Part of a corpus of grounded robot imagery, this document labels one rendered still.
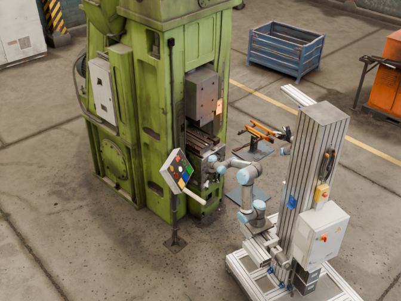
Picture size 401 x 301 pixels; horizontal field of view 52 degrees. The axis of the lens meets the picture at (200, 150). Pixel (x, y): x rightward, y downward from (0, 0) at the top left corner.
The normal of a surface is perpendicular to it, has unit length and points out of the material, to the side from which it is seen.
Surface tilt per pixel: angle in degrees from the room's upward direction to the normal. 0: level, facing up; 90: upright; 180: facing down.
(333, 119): 0
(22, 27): 90
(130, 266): 0
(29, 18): 90
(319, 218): 0
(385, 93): 90
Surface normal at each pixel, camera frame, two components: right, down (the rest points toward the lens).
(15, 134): 0.01, -0.79
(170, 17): 0.72, 0.43
